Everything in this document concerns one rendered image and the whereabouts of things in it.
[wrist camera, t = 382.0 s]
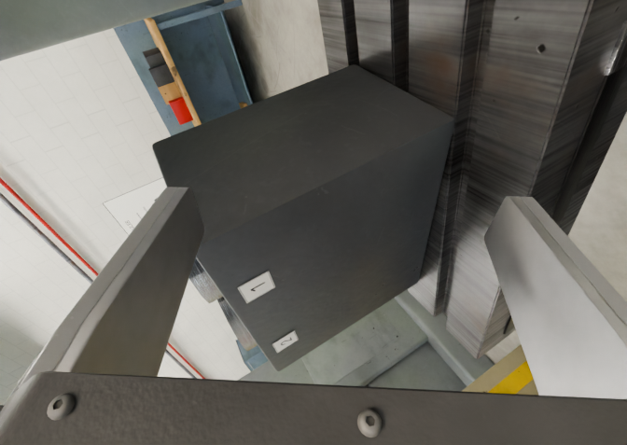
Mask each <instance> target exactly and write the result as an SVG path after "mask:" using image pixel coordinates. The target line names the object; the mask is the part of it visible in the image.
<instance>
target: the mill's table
mask: <svg viewBox="0 0 627 445"><path fill-rule="evenodd" d="M317 3H318V9H319V15H320V21H321V27H322V33H323V39H324V45H325V52H326V57H327V69H328V73H329V74H330V73H333V72H336V71H338V70H341V69H342V68H345V67H347V66H350V65H353V64H355V65H357V66H359V67H361V68H363V69H365V70H367V71H369V72H370V73H372V74H374V75H375V76H378V77H379V78H381V79H383V80H385V81H387V82H389V83H391V84H392V85H394V86H396V87H398V88H400V89H402V90H404V91H406V92H407V93H409V94H411V95H413V96H414V97H416V98H418V99H420V100H422V101H424V102H426V103H427V104H430V105H432V106H434V107H436V108H437V109H438V110H440V111H442V112H444V113H446V114H448V115H449V116H451V117H453V118H454V126H453V134H452V138H451V142H450V146H449V150H448V155H447V159H446V162H445V167H444V171H443V176H442V179H441V183H440V188H439V195H438V199H437V203H436V208H435V212H434V215H433V220H432V224H431V228H430V232H429V236H428V240H427V245H426V249H425V256H424V260H423V265H422V268H421V272H420V277H419V281H418V283H417V284H415V285H413V286H411V287H410V288H408V291H409V292H410V293H411V294H412V295H413V296H414V297H415V298H416V299H417V300H418V301H419V302H420V303H421V304H422V305H423V306H424V307H425V308H426V309H427V310H428V311H429V312H430V313H431V314H432V315H433V316H435V317H436V316H437V315H439V314H440V313H442V312H444V313H446V314H447V321H446V329H447V330H448V331H449V332H450V333H451V334H452V335H453V336H454V337H455V338H456V339H457V340H458V341H459V342H460V343H461V344H462V345H463V346H464V347H465V348H466V349H467V350H468V351H469V352H470V353H471V354H472V355H473V356H474V357H475V358H477V359H479V358H480V357H481V356H483V355H484V354H486V353H487V352H488V351H489V350H491V349H492V348H493V347H495V346H496V345H497V344H498V343H499V342H501V341H502V340H503V339H505V338H506V337H507V336H508V335H510V334H511V333H512V332H513V331H515V330H516V328H515V326H514V324H513V321H512V318H511V315H510V312H509V308H508V305H507V303H506V300H505V297H504V295H503V292H502V289H501V286H500V284H499V282H498V279H497V276H496V273H495V268H494V266H493V263H492V260H491V258H490V255H489V253H488V250H487V247H486V244H485V241H484V235H485V233H486V231H487V230H488V229H489V227H490V225H491V223H492V221H493V219H494V218H495V215H496V213H497V211H498V209H499V208H500V206H501V204H502V202H503V200H504V199H505V198H506V197H507V196H512V197H533V198H534V199H535V200H536V201H537V202H538V204H539V205H540V206H541V207H542V208H543V209H544V210H545V211H546V213H547V214H548V215H549V216H550V217H551V218H552V219H553V220H554V222H555V223H556V224H557V225H558V226H559V227H560V228H561V229H562V231H563V232H564V233H565V234H566V235H567V236H568V234H569V232H570V230H571V229H572V227H573V225H574V223H575V221H576V218H577V216H578V213H579V211H580V209H581V207H582V205H583V203H584V201H585V199H586V197H587V195H588V193H589V191H590V189H591V187H592V183H593V181H594V179H595V177H596V176H597V174H598V172H599V169H600V167H601V165H602V163H603V161H604V159H605V157H606V154H607V151H608V150H609V148H610V146H611V144H612V142H613V140H614V138H615V135H616V133H617V131H618V129H619V127H620V125H621V123H622V120H623V118H624V116H625V114H626V112H627V0H317Z"/></svg>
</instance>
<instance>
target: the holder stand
mask: <svg viewBox="0 0 627 445"><path fill-rule="evenodd" d="M453 126H454V118H453V117H451V116H449V115H448V114H446V113H444V112H442V111H440V110H438V109H437V108H436V107H434V106H432V105H430V104H427V103H426V102H424V101H422V100H420V99H418V98H416V97H414V96H413V95H411V94H409V93H407V92H406V91H404V90H402V89H400V88H398V87H396V86H394V85H392V84H391V83H389V82H387V81H385V80H383V79H381V78H379V77H378V76H375V75H374V74H372V73H370V72H369V71H367V70H365V69H363V68H361V67H359V66H357V65H355V64H353V65H350V66H347V67H345V68H342V69H341V70H338V71H336V72H333V73H330V74H328V75H325V76H321V77H319V78H317V79H315V80H312V81H310V82H307V83H305V84H302V85H299V86H297V87H295V88H293V89H290V90H286V91H284V92H281V93H279V94H276V95H274V96H272V97H269V98H267V99H264V100H262V101H259V102H257V103H254V104H251V105H249V106H246V107H243V108H241V109H238V110H236V111H233V112H231V113H228V114H227V115H224V116H222V117H219V118H215V119H212V120H210V121H207V122H205V123H203V124H201V125H198V126H196V127H193V128H191V129H188V130H186V131H183V132H180V133H177V134H175V135H172V136H170V137H167V138H165V139H162V140H160V141H158V142H156V143H154V144H153V145H152V149H153V152H154V154H155V157H156V160H157V162H158V165H159V167H160V171H161V174H162V177H163V179H164V182H165V185H166V187H172V188H191V190H192V193H193V196H194V199H195V202H196V204H197V207H198V209H199V212H200V215H201V218H202V223H203V225H204V233H203V236H202V240H201V243H200V247H199V250H198V253H197V256H196V258H195V261H194V264H193V267H192V270H191V273H190V276H189V280H190V281H191V282H192V283H193V284H194V286H195V287H196V289H197V290H198V292H199V293H200V294H201V296H202V297H203V298H204V299H205V300H206V301H207V302H208V303H212V302H214V301H216V300H217V301H218V303H219V306H220V308H221V310H222V312H223V313H224V315H225V317H226V319H227V321H228V323H229V324H230V327H231V329H232V330H233V332H234V334H235V336H236V338H237V339H238V341H239V342H240V343H241V345H242V346H243V347H244V348H245V350H246V351H247V352H248V351H249V350H251V349H253V348H254V347H256V346H258V347H259V348H260V350H261V351H262V353H263V354H265V356H266V357H267V359H268V360H269V361H270V363H271V364H272V366H273V367H274V369H275V370H276V371H281V370H282V369H284V368H286V367H288V366H289V365H291V364H292V363H294V362H295V361H297V360H298V359H300V358H301V357H303V356H305V355H306V354H308V353H309V352H310V351H312V350H313V349H315V348H317V347H318V346H320V345H321V344H323V343H324V342H326V341H328V340H330V339H331V338H333V337H334V336H336V335H337V334H339V333H340V332H342V331H343V330H345V329H346V328H348V327H349V326H351V325H352V324H354V323H355V322H357V321H359V320H360V319H362V318H363V317H365V316H366V315H368V314H369V313H372V312H373V311H375V310H376V309H378V308H379V307H381V306H382V305H384V304H385V303H386V302H388V301H389V300H391V299H393V298H394V297H396V296H397V295H399V294H401V293H402V292H404V291H405V290H407V289H408V288H410V287H411V286H413V285H415V284H417V283H418V281H419V277H420V272H421V268H422V265H423V260H424V256H425V249H426V245H427V240H428V236H429V232H430V228H431V224H432V220H433V215H434V212H435V208H436V203H437V199H438V195H439V188H440V183H441V179H442V176H443V171H444V167H445V162H446V159H447V155H448V150H449V146H450V142H451V138H452V134H453Z"/></svg>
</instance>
